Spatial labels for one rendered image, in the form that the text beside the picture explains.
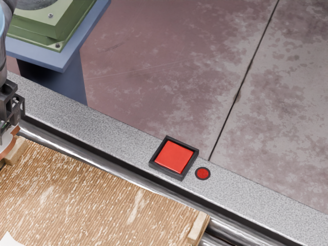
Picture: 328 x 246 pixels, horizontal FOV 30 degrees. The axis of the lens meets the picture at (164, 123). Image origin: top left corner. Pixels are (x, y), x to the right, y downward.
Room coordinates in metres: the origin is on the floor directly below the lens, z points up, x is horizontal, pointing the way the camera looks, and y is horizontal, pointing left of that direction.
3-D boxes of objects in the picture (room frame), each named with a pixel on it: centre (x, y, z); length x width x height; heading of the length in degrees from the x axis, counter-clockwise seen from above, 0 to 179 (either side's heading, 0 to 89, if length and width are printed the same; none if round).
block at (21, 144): (0.68, 0.29, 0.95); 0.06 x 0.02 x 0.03; 155
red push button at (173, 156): (0.68, -0.02, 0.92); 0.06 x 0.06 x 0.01; 62
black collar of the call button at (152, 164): (0.68, -0.02, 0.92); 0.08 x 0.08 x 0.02; 62
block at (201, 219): (0.51, -0.06, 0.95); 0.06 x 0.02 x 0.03; 155
